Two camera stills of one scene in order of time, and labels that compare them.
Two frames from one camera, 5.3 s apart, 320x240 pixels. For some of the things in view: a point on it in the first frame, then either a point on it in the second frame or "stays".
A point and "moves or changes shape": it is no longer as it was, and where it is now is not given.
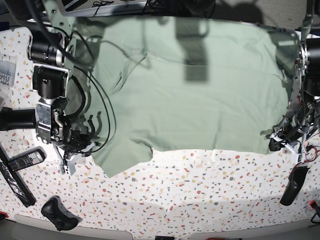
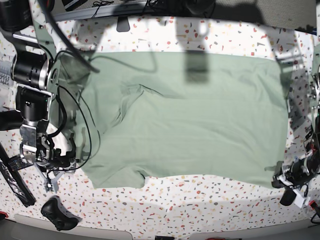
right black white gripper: [289, 134] → [294, 177]
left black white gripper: [72, 144] → [52, 168]
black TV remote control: [26, 159] stays
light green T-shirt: [148, 83] moves or changes shape
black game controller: [55, 210] stays
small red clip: [313, 204] stays
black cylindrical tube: [18, 119] stays
